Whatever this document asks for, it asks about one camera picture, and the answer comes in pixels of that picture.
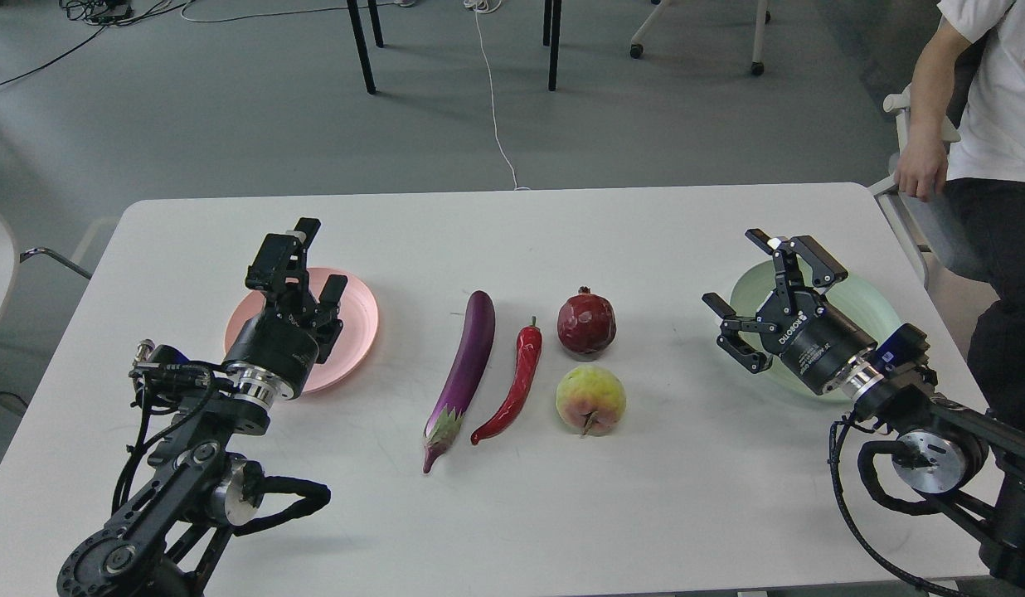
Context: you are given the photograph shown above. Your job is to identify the person in white shirt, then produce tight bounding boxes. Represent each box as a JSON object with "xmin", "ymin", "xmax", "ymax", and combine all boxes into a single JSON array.
[{"xmin": 908, "ymin": 1, "xmax": 1025, "ymax": 432}]

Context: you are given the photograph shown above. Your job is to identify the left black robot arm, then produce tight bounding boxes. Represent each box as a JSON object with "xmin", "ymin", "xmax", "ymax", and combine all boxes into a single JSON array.
[{"xmin": 56, "ymin": 218, "xmax": 349, "ymax": 596}]

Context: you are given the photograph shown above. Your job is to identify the person's hand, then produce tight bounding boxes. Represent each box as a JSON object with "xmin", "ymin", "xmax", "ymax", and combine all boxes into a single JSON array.
[{"xmin": 894, "ymin": 131, "xmax": 949, "ymax": 201}]

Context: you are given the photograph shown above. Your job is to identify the white rolling chair base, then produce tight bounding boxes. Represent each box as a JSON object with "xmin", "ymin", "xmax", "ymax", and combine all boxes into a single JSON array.
[{"xmin": 629, "ymin": 1, "xmax": 771, "ymax": 78}]

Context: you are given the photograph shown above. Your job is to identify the yellow green apple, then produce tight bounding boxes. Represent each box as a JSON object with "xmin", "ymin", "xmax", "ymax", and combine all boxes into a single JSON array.
[{"xmin": 555, "ymin": 364, "xmax": 627, "ymax": 437}]

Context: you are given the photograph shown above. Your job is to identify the black floor cables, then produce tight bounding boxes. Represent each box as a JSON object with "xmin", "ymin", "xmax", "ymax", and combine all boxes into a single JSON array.
[{"xmin": 0, "ymin": 0, "xmax": 414, "ymax": 96}]

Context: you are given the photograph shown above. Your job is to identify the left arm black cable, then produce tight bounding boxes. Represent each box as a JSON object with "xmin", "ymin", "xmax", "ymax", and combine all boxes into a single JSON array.
[{"xmin": 231, "ymin": 475, "xmax": 332, "ymax": 538}]

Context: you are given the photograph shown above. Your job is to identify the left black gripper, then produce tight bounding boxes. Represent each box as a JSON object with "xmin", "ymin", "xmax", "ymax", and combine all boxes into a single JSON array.
[{"xmin": 223, "ymin": 218, "xmax": 349, "ymax": 403}]

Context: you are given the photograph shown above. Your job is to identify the red pomegranate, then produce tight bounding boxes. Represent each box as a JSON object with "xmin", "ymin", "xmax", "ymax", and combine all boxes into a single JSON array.
[{"xmin": 556, "ymin": 286, "xmax": 616, "ymax": 356}]

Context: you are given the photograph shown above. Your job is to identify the pink plate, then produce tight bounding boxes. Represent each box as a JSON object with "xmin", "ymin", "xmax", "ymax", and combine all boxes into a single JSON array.
[{"xmin": 224, "ymin": 267, "xmax": 380, "ymax": 394}]

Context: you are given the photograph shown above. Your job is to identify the white floor cable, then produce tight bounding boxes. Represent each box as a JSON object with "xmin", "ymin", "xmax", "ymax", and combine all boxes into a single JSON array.
[{"xmin": 463, "ymin": 0, "xmax": 532, "ymax": 192}]

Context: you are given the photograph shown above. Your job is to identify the red chili pepper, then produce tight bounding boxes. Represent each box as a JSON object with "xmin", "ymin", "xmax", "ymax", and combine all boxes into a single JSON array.
[{"xmin": 470, "ymin": 316, "xmax": 543, "ymax": 445}]

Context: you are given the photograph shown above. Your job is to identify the purple eggplant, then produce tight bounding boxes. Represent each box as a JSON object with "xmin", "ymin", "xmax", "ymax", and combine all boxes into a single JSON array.
[{"xmin": 422, "ymin": 290, "xmax": 496, "ymax": 473}]

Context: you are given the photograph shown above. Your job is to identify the black table legs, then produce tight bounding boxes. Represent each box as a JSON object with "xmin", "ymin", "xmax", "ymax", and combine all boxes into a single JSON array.
[{"xmin": 344, "ymin": 1, "xmax": 563, "ymax": 95}]

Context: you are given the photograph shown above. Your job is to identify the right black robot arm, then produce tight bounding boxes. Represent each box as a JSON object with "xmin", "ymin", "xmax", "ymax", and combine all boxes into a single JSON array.
[{"xmin": 702, "ymin": 228, "xmax": 1025, "ymax": 596}]

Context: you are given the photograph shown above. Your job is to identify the light green plate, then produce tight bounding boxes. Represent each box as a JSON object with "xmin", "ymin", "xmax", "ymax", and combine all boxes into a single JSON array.
[{"xmin": 728, "ymin": 260, "xmax": 903, "ymax": 404}]

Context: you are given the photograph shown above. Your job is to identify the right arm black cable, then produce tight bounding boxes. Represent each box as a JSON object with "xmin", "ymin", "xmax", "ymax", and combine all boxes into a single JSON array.
[{"xmin": 828, "ymin": 415, "xmax": 990, "ymax": 597}]

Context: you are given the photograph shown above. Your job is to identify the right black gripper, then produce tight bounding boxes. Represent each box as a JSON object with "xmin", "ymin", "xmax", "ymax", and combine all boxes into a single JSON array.
[{"xmin": 702, "ymin": 228, "xmax": 877, "ymax": 396}]

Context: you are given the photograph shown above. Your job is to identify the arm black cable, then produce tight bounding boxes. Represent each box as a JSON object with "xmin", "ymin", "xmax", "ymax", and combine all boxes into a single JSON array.
[
  {"xmin": 231, "ymin": 475, "xmax": 332, "ymax": 538},
  {"xmin": 828, "ymin": 415, "xmax": 990, "ymax": 597}
]

